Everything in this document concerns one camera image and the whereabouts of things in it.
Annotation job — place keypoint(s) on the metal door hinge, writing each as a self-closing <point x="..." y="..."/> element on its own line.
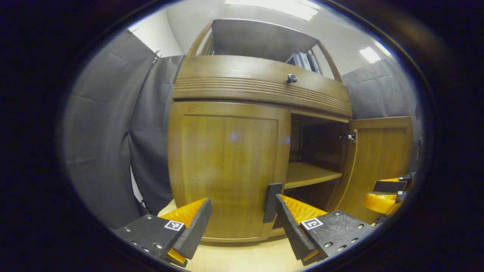
<point x="349" y="136"/>

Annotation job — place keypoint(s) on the wooden shoe cabinet door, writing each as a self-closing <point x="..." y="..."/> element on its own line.
<point x="378" y="155"/>
<point x="227" y="166"/>

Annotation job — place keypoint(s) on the wooden cabinet shelf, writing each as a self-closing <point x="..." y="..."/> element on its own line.
<point x="308" y="173"/>

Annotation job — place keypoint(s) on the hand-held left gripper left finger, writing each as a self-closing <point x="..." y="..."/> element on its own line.
<point x="196" y="230"/>

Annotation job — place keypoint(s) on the ceiling light panel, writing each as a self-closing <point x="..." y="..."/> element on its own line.
<point x="272" y="6"/>
<point x="372" y="53"/>

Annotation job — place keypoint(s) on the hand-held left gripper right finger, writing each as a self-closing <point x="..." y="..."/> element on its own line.
<point x="289" y="226"/>

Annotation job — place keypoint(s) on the wooden cabinet drawer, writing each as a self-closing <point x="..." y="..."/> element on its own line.
<point x="234" y="75"/>

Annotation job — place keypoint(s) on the black backdrop cloth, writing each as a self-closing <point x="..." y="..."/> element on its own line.
<point x="98" y="132"/>

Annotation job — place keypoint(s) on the wooden double-door shoe cabinet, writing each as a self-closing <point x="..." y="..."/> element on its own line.
<point x="264" y="37"/>

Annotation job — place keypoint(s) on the pale spine book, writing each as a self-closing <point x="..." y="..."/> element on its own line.
<point x="304" y="61"/>

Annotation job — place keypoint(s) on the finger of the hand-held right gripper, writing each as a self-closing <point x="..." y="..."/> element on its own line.
<point x="380" y="203"/>
<point x="389" y="186"/>

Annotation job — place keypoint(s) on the dark book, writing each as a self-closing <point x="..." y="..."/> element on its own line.
<point x="293" y="60"/>
<point x="314" y="63"/>

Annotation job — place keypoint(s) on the black round drawer knob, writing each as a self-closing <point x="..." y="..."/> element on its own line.
<point x="291" y="78"/>

